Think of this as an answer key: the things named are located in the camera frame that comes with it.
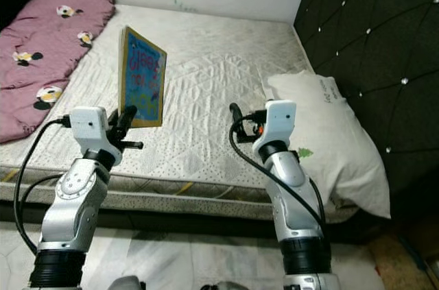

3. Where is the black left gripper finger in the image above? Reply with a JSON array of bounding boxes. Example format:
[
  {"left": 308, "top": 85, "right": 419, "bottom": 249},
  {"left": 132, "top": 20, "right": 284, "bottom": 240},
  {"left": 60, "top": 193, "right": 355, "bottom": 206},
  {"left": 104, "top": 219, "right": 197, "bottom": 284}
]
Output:
[{"left": 115, "top": 105, "right": 138, "bottom": 141}]

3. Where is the colourful children's book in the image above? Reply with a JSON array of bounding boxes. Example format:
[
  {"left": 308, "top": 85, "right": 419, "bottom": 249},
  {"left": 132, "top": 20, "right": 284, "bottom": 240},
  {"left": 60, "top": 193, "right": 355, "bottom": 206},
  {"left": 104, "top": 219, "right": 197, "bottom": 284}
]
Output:
[{"left": 118, "top": 26, "right": 167, "bottom": 128}]

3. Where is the white pillow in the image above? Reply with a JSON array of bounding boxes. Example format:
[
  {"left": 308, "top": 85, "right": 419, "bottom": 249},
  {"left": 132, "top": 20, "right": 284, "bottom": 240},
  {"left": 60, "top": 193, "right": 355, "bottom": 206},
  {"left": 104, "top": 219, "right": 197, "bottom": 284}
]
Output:
[{"left": 268, "top": 71, "right": 392, "bottom": 219}]

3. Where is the white quilted mattress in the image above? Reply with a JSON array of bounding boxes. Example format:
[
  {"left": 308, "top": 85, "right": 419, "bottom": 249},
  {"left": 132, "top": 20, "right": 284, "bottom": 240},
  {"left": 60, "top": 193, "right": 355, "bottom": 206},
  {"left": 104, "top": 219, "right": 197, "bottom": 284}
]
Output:
[{"left": 0, "top": 4, "right": 316, "bottom": 188}]

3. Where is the patterned bed base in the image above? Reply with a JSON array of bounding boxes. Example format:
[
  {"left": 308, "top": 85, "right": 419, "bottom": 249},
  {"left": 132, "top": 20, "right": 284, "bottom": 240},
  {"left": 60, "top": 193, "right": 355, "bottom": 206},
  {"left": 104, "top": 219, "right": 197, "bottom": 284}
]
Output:
[{"left": 0, "top": 167, "right": 361, "bottom": 226}]

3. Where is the pink cartoon print blanket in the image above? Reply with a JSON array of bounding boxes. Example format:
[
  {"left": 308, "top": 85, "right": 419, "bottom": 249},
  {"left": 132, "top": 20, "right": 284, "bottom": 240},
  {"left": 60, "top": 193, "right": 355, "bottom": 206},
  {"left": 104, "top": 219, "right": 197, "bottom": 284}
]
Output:
[{"left": 0, "top": 0, "right": 116, "bottom": 143}]

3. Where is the left robot leg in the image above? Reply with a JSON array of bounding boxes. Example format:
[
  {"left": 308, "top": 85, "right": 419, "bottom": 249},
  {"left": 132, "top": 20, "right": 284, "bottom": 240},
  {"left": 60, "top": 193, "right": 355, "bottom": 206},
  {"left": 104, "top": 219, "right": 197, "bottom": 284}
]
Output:
[{"left": 106, "top": 275, "right": 145, "bottom": 290}]

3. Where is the robot leg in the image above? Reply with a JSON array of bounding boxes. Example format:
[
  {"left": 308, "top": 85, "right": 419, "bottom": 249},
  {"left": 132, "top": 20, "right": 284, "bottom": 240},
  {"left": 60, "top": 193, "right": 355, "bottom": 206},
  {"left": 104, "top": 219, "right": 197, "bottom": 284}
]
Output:
[
  {"left": 199, "top": 280, "right": 248, "bottom": 290},
  {"left": 106, "top": 275, "right": 145, "bottom": 290}
]

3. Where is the dark tufted headboard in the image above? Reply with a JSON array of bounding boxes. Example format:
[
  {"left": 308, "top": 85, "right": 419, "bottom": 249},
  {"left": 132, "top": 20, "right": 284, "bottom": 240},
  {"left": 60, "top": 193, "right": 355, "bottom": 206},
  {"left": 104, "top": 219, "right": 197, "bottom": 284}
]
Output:
[{"left": 294, "top": 0, "right": 439, "bottom": 236}]

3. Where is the right robot leg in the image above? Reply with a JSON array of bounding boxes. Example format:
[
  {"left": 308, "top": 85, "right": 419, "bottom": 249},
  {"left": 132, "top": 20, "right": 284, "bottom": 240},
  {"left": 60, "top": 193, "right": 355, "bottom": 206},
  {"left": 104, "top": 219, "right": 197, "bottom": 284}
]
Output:
[{"left": 199, "top": 280, "right": 248, "bottom": 290}]

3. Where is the brown patterned rug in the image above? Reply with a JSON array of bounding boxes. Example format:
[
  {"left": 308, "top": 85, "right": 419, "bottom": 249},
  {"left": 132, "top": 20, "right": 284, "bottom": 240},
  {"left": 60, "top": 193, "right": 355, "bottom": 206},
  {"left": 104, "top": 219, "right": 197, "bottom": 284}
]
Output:
[{"left": 367, "top": 232, "right": 439, "bottom": 290}]

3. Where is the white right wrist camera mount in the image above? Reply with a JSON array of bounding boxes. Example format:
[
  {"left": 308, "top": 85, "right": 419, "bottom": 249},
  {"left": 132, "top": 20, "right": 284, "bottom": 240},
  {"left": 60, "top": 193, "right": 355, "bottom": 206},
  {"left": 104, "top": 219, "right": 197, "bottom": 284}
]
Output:
[{"left": 250, "top": 100, "right": 298, "bottom": 160}]

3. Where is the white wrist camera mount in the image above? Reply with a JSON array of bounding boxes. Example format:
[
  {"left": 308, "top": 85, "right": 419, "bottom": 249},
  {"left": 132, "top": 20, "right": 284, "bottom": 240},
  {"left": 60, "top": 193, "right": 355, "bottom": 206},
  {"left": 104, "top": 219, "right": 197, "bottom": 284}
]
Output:
[
  {"left": 70, "top": 106, "right": 116, "bottom": 162},
  {"left": 250, "top": 100, "right": 298, "bottom": 160}
]

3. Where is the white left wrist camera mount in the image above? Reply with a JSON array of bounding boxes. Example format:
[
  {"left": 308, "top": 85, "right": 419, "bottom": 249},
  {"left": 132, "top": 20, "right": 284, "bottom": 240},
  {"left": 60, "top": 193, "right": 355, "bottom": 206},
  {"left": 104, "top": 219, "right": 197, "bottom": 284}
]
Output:
[{"left": 70, "top": 106, "right": 116, "bottom": 162}]

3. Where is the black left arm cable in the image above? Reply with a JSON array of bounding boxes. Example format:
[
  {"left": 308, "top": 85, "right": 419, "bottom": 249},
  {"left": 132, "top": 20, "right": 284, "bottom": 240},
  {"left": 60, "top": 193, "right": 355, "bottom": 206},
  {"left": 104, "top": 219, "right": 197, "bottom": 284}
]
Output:
[{"left": 14, "top": 117, "right": 73, "bottom": 256}]

